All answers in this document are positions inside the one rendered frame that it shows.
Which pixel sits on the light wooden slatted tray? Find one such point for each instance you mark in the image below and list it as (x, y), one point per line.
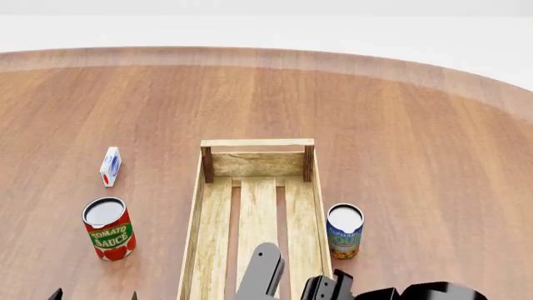
(256, 200)

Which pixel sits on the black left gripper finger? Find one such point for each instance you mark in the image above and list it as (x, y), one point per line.
(134, 296)
(56, 295)

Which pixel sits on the red tomato sauce can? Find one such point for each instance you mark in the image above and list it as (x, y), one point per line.
(110, 237)

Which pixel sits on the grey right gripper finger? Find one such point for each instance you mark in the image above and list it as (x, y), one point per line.
(261, 275)

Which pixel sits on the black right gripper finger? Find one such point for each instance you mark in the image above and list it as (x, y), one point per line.
(327, 289)

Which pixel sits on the blue alphabet soup can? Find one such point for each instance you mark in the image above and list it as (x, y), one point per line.
(345, 240)

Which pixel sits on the small white butter box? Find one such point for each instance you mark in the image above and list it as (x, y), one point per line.
(111, 167)

